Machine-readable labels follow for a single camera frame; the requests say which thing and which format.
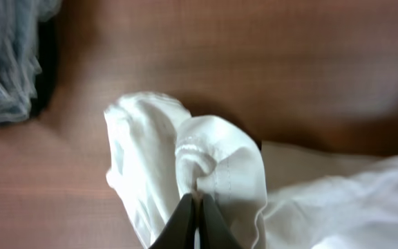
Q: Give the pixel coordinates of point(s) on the black garment under pile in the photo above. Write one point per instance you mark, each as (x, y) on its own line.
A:
(45, 81)

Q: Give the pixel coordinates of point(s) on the white t-shirt black print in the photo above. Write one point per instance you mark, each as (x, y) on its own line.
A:
(270, 195)

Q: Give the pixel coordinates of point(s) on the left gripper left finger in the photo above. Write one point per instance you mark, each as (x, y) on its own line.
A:
(179, 232)

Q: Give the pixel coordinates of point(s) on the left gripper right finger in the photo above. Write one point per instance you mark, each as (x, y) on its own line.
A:
(213, 230)

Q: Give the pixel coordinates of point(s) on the grey white-trimmed garment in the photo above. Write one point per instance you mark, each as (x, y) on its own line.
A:
(19, 53)

